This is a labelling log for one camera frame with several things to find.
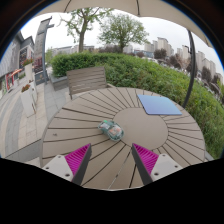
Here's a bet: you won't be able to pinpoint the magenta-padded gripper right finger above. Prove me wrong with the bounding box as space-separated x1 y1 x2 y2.
131 143 184 187

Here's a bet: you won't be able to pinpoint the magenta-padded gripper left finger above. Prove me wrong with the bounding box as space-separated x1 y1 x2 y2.
42 143 93 187

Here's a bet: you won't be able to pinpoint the transparent green computer mouse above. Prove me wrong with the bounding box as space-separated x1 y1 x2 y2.
97 119 125 142

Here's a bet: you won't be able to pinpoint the blue square mouse pad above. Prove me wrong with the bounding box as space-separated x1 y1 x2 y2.
136 94 183 116

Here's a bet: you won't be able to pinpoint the white planter with flowers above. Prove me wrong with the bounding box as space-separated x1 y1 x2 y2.
19 83 38 118

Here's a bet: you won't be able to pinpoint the brown slatted outdoor chair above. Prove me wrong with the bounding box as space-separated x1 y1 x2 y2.
65 65 116 101

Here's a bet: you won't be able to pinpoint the green hedge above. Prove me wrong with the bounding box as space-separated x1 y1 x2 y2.
49 51 224 160

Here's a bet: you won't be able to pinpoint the dark curved umbrella pole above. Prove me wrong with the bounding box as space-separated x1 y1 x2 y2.
181 29 198 109

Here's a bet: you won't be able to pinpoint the distant apartment buildings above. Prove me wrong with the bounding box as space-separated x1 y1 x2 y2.
143 36 224 85

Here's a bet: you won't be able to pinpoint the tall grey sign pillar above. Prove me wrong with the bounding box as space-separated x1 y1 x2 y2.
33 16 55 86

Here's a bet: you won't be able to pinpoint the tree with bare trunk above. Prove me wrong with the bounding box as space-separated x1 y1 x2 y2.
59 7 114 54

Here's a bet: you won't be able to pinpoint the round leafy tree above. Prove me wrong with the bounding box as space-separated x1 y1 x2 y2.
97 13 150 54

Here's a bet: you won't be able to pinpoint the beige patio umbrella canopy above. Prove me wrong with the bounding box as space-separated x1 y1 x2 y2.
35 0 214 48

